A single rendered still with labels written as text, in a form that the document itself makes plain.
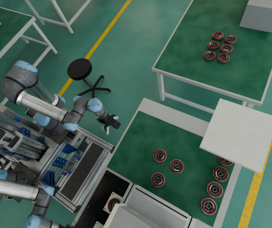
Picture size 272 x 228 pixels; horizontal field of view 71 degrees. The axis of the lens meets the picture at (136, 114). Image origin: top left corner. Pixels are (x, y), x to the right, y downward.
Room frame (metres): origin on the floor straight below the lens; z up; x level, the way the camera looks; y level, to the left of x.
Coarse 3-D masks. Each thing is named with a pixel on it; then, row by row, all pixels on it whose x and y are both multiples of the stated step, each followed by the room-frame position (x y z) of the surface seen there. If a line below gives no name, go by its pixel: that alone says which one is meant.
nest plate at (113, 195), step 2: (112, 192) 0.25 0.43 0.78; (112, 194) 0.24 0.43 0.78; (114, 194) 0.23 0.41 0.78; (116, 194) 0.23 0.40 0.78; (110, 196) 0.23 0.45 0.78; (112, 196) 0.23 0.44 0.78; (114, 196) 0.22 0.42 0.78; (116, 196) 0.21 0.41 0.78; (118, 196) 0.21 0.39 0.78; (120, 196) 0.20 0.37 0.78; (110, 198) 0.22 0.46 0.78; (118, 198) 0.19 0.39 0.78; (120, 198) 0.19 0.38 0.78; (108, 200) 0.21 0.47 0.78; (114, 202) 0.18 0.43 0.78; (116, 202) 0.17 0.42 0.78; (106, 204) 0.19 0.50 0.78; (112, 204) 0.17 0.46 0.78; (106, 206) 0.17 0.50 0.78; (112, 206) 0.16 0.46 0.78; (104, 208) 0.17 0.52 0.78; (106, 208) 0.16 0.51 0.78; (104, 210) 0.15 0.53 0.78; (106, 210) 0.15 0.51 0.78; (108, 210) 0.14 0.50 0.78; (108, 212) 0.13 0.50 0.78
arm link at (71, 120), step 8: (8, 80) 0.87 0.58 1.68; (8, 88) 0.83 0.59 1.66; (16, 88) 0.83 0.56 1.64; (8, 96) 0.80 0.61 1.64; (16, 96) 0.78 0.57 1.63; (24, 96) 0.78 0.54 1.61; (32, 96) 0.78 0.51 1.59; (24, 104) 0.75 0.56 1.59; (32, 104) 0.73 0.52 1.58; (40, 104) 0.72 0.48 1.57; (48, 104) 0.72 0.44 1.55; (40, 112) 0.69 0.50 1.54; (48, 112) 0.67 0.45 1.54; (56, 112) 0.66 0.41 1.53; (64, 112) 0.65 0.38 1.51; (72, 112) 0.65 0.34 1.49; (56, 120) 0.63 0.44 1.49; (64, 120) 0.61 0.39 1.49; (72, 120) 0.60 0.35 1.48; (80, 120) 0.60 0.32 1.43; (72, 128) 0.56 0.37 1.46
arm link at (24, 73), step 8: (16, 64) 0.97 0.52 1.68; (24, 64) 0.95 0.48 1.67; (16, 72) 0.91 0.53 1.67; (24, 72) 0.91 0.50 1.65; (32, 72) 0.93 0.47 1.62; (16, 80) 0.87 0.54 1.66; (24, 80) 0.88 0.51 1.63; (32, 80) 0.90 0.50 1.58; (24, 88) 0.86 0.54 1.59; (32, 88) 0.91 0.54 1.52; (40, 88) 0.93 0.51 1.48; (40, 96) 0.92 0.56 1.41; (48, 96) 0.93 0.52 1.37; (56, 96) 0.98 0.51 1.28; (56, 104) 0.93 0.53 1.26; (64, 104) 0.96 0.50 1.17
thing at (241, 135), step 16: (224, 112) 0.38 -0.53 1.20; (240, 112) 0.34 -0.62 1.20; (256, 112) 0.30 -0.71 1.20; (208, 128) 0.32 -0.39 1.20; (224, 128) 0.28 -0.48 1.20; (240, 128) 0.24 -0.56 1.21; (256, 128) 0.20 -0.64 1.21; (208, 144) 0.23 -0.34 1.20; (224, 144) 0.19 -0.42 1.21; (240, 144) 0.16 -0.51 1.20; (256, 144) 0.12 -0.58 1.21; (240, 160) 0.08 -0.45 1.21; (256, 160) 0.04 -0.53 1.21
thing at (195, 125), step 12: (144, 108) 0.87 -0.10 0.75; (156, 108) 0.82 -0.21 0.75; (168, 108) 0.77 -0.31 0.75; (132, 120) 0.80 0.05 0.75; (168, 120) 0.66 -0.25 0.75; (180, 120) 0.61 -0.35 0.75; (192, 120) 0.57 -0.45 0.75; (192, 132) 0.47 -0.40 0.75; (204, 132) 0.43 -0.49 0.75; (108, 168) 0.46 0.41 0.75; (240, 168) 0.05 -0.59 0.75; (228, 192) -0.07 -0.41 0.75; (84, 204) 0.26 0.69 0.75; (228, 204) -0.14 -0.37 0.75; (216, 216) -0.18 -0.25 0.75
